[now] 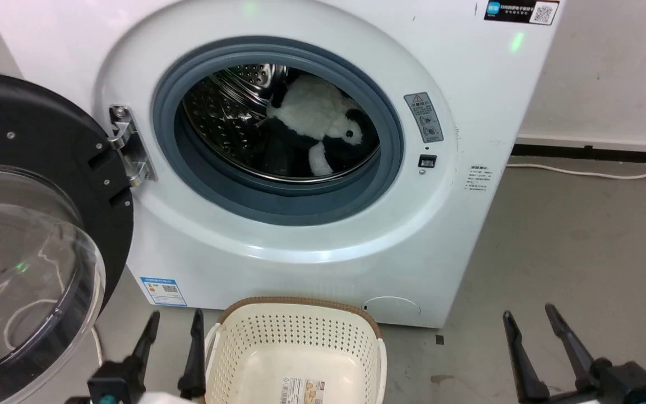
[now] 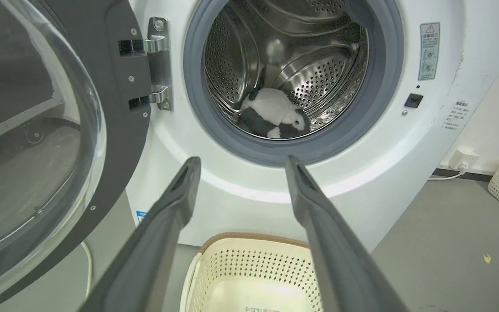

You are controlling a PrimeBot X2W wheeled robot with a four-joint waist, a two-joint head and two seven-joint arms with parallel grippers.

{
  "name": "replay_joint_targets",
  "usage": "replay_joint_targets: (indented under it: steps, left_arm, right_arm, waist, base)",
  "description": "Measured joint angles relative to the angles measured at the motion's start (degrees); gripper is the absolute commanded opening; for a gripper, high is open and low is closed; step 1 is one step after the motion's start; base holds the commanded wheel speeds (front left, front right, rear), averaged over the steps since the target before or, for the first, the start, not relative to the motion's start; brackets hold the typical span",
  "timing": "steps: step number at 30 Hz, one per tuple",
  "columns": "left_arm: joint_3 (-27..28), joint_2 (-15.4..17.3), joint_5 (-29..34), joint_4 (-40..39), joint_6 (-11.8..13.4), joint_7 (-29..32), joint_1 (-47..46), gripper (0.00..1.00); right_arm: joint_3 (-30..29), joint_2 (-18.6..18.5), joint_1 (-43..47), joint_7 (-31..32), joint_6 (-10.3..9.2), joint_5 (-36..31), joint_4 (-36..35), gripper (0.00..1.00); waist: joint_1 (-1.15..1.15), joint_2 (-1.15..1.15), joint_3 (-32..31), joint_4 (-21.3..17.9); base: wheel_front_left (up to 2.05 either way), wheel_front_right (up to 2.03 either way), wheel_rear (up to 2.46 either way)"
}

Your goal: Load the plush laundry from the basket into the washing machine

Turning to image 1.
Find white power cable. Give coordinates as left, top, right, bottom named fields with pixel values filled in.
left=506, top=163, right=646, bottom=181

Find black round washer door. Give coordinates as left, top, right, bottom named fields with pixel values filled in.
left=0, top=70, right=135, bottom=404

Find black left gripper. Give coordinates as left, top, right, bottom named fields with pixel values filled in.
left=65, top=308, right=206, bottom=404

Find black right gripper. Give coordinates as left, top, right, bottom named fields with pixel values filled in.
left=502, top=304, right=646, bottom=404

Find cream perforated laundry basket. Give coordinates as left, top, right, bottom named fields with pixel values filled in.
left=204, top=297, right=387, bottom=404

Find black and white panda plush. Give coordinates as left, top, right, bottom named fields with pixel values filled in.
left=266, top=74, right=372, bottom=177

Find black QR code sticker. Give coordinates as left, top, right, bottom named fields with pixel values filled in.
left=483, top=0, right=560, bottom=26

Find blue energy label sticker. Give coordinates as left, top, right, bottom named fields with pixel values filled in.
left=140, top=276, right=188, bottom=307

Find barcode label sticker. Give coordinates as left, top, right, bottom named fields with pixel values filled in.
left=278, top=377, right=326, bottom=404

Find chrome door hinge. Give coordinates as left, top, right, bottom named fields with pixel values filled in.
left=109, top=104, right=158, bottom=189

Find white front-load washing machine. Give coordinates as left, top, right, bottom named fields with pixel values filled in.
left=0, top=0, right=561, bottom=329

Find grey warning label sticker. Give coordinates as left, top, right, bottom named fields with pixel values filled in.
left=403, top=91, right=445, bottom=144

